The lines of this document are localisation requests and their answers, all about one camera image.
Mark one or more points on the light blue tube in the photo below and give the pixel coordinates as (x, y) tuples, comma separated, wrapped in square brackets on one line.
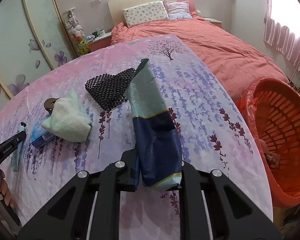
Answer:
[(16, 154)]

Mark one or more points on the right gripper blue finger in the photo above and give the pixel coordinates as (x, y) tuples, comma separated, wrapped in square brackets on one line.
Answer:
[(135, 173)]

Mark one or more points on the light green white towel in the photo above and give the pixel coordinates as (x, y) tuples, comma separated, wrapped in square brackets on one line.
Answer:
[(68, 119)]

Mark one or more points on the coral pink bed duvet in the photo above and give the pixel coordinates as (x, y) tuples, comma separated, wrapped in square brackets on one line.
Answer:
[(235, 63)]

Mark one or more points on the pink right nightstand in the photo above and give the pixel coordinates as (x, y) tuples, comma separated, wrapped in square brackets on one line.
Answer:
[(214, 22)]

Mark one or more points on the pink nightstand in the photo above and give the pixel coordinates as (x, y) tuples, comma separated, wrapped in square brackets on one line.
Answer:
[(214, 22), (100, 42)]

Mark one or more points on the white mug on nightstand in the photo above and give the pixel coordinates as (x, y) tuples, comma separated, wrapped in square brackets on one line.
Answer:
[(101, 33)]

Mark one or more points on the pink floral tablecloth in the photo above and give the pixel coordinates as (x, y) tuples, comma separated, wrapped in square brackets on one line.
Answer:
[(71, 190)]

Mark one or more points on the black dotted mesh mat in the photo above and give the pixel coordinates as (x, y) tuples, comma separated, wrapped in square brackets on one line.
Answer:
[(109, 90)]

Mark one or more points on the orange plastic laundry basket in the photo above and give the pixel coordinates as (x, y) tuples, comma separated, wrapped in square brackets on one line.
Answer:
[(271, 110)]

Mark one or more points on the brown shoe insole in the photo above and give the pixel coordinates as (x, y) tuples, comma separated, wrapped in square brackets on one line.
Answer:
[(49, 104)]

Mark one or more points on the pink left nightstand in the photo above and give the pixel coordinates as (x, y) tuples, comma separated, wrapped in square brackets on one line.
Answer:
[(100, 42)]

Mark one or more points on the person left hand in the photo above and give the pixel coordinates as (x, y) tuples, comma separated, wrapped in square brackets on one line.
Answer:
[(5, 191)]

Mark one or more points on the pink striped pillow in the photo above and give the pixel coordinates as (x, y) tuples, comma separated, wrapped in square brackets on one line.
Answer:
[(178, 10)]

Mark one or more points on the trash pile in basket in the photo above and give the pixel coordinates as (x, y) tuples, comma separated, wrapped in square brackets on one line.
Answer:
[(271, 158)]

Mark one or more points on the white floral pillow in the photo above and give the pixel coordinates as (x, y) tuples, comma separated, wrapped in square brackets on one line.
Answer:
[(144, 13)]

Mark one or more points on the blue foil snack bag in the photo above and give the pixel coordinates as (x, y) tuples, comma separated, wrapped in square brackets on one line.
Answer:
[(157, 140)]

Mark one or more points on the pink window curtain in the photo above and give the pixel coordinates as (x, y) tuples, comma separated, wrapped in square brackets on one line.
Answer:
[(282, 28)]

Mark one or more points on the hanging plush toy stack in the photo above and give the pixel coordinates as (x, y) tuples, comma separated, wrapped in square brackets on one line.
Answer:
[(75, 32)]

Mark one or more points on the wall light switch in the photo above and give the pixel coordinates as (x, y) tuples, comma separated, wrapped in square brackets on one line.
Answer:
[(95, 2)]

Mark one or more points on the sliding wardrobe with flowers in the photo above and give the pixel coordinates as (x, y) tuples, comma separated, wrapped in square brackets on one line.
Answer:
[(33, 42)]

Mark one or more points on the blue tissue pack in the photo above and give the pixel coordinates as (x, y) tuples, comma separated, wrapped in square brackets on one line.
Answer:
[(40, 136)]

